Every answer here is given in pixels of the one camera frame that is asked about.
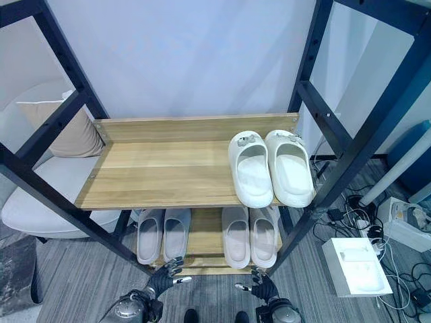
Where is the white cable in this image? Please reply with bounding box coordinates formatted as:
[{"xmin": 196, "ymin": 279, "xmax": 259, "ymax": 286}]
[{"xmin": 376, "ymin": 235, "xmax": 416, "ymax": 311}]

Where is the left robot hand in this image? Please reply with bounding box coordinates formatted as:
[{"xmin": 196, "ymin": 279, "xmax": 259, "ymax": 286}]
[{"xmin": 144, "ymin": 256, "xmax": 193, "ymax": 301}]

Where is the beige slipper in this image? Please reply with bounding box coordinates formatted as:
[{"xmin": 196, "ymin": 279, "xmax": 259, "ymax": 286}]
[
  {"xmin": 248, "ymin": 207, "xmax": 280, "ymax": 269},
  {"xmin": 221, "ymin": 206, "xmax": 252, "ymax": 270}
]

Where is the white armchair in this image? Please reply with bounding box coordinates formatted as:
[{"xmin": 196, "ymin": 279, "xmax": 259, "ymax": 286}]
[{"xmin": 0, "ymin": 79, "xmax": 123, "ymax": 240}]

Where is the white square box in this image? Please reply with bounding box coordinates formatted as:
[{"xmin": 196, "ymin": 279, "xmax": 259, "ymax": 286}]
[{"xmin": 321, "ymin": 237, "xmax": 395, "ymax": 299}]

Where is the narrow light wooden shelf board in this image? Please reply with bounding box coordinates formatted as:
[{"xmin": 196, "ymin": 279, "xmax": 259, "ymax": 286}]
[{"xmin": 131, "ymin": 207, "xmax": 284, "ymax": 277}]

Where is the white power strip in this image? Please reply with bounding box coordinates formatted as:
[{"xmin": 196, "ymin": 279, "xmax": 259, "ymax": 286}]
[{"xmin": 356, "ymin": 217, "xmax": 387, "ymax": 257}]

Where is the white tube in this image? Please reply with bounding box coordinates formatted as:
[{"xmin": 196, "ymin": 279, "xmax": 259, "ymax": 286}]
[{"xmin": 358, "ymin": 147, "xmax": 405, "ymax": 208}]

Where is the black metal rack frame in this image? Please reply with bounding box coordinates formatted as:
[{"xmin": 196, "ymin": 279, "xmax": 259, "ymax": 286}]
[{"xmin": 0, "ymin": 0, "xmax": 431, "ymax": 281}]

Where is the open white box with clutter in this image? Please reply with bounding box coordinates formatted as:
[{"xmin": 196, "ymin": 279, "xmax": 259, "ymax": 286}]
[{"xmin": 376, "ymin": 196, "xmax": 431, "ymax": 254}]

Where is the white slipper with grey charm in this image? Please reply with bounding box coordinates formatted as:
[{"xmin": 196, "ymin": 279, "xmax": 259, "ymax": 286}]
[
  {"xmin": 228, "ymin": 130, "xmax": 275, "ymax": 209},
  {"xmin": 265, "ymin": 129, "xmax": 317, "ymax": 208}
]

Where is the beige cushion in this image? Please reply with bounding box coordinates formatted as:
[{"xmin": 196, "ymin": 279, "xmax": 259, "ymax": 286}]
[{"xmin": 15, "ymin": 99, "xmax": 106, "ymax": 159}]

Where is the pale grey slipper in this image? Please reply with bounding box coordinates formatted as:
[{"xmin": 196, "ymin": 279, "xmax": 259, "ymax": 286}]
[
  {"xmin": 136, "ymin": 209, "xmax": 166, "ymax": 266},
  {"xmin": 162, "ymin": 208, "xmax": 193, "ymax": 264}
]

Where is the black cable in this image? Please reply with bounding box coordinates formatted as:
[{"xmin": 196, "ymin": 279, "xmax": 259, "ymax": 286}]
[
  {"xmin": 393, "ymin": 260, "xmax": 431, "ymax": 312},
  {"xmin": 344, "ymin": 192, "xmax": 372, "ymax": 211}
]

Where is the wide light wooden shelf board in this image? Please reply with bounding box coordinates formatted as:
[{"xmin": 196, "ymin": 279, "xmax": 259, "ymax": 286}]
[{"xmin": 73, "ymin": 113, "xmax": 300, "ymax": 211}]

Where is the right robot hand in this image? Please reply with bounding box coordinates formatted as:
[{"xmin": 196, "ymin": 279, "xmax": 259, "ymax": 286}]
[{"xmin": 234, "ymin": 266, "xmax": 281, "ymax": 300}]

